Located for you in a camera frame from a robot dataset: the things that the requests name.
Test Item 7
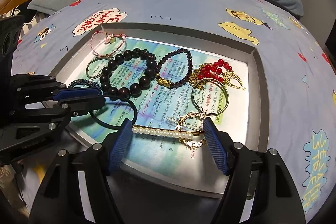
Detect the blue beaded bracelet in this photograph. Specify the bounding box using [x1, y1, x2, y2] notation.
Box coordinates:
[67, 78, 102, 90]

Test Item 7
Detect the black elastic hair tie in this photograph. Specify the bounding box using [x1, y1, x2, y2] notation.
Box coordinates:
[89, 93, 138, 131]

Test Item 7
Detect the small silver ring hoop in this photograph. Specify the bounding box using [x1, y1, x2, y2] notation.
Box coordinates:
[85, 56, 112, 80]

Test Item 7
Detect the large black bead bracelet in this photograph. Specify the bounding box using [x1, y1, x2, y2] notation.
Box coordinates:
[99, 47, 158, 100]

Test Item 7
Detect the gold crown ring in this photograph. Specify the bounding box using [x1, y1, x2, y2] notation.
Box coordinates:
[176, 111, 208, 150]

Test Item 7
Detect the pearl hair clip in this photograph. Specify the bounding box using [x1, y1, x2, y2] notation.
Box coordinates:
[132, 125, 203, 139]

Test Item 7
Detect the purple bead gold charm bracelet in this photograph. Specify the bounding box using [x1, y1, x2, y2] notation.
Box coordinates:
[154, 48, 194, 89]

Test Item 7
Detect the silver bangle bracelet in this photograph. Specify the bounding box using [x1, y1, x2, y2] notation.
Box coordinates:
[191, 77, 231, 117]

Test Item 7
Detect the grey cardboard box tray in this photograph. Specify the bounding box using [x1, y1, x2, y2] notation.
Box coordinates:
[47, 22, 271, 200]

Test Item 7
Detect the blue green printed paper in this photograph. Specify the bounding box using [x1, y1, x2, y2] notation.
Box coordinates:
[64, 37, 249, 187]

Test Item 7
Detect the blue cartoon bed sheet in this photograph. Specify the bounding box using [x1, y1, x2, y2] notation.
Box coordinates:
[12, 0, 335, 221]

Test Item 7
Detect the red bead gold brooch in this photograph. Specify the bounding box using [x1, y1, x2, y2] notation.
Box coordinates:
[188, 59, 245, 90]

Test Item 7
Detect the pink string bracelet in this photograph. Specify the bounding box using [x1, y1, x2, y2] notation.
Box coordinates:
[89, 31, 127, 58]

